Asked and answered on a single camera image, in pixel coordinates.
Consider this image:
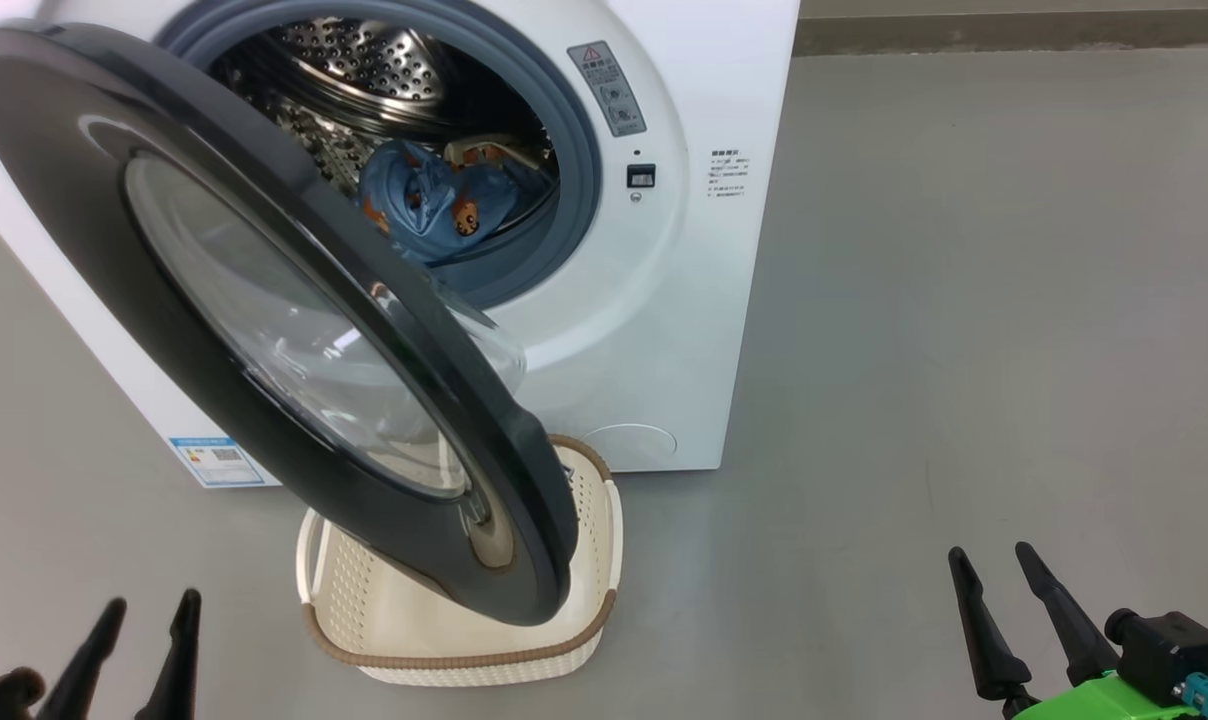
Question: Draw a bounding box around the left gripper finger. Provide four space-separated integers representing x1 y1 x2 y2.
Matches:
134 588 204 720
36 597 128 720

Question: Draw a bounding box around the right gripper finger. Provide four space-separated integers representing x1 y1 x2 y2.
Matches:
1015 541 1121 688
948 546 1034 702

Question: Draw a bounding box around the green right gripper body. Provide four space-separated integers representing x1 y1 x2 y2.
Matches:
1012 672 1208 720

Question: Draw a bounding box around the black round glass machine door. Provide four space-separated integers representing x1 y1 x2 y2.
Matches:
0 22 581 628

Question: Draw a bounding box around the blue bear print garment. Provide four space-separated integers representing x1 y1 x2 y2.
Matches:
358 139 555 267

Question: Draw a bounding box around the cream perforated laundry basket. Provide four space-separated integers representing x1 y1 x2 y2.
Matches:
296 433 625 688

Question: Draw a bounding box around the white front-load washing machine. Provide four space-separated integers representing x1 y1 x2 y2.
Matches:
0 0 803 491

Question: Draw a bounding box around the grey rubber door gasket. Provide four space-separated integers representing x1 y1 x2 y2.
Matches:
157 0 606 312

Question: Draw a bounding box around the blue energy label sticker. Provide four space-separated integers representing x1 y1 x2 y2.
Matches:
168 436 266 489

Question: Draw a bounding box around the steel perforated drum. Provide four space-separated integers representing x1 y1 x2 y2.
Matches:
207 15 561 267

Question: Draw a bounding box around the grey warning sticker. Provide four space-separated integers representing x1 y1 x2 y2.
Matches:
566 41 649 139

